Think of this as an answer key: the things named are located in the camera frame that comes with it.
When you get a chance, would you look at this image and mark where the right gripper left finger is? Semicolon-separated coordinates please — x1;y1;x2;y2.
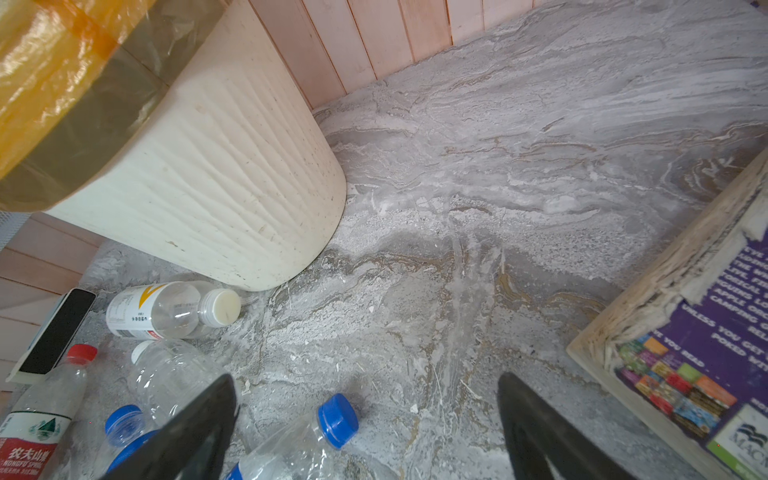
103;374;238;480

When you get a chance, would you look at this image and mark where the cream waste bin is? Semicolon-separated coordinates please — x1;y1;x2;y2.
50;1;346;291

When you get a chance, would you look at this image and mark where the yellow bin liner bag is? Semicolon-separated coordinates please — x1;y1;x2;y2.
1;1;227;212

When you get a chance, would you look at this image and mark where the red label water bottle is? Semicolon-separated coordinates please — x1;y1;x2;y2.
1;344;98;480

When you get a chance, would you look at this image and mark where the clear bottle white cap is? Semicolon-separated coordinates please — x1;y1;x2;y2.
128;339;228;426

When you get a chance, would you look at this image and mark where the white label clear bottle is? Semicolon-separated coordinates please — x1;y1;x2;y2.
106;281;242;340

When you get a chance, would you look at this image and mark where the black smartphone white case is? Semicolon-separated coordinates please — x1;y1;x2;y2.
4;288;96;385

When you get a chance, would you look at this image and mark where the purple framed card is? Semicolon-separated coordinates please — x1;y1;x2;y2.
567;154;767;479

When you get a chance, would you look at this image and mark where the blue cap crushed bottle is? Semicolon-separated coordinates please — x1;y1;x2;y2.
222;392;398;479

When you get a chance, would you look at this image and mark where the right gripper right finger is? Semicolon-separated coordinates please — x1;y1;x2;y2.
497;372;632;480

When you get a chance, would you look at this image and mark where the blue label crushed bottle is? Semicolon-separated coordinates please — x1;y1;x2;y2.
71;404;158;479

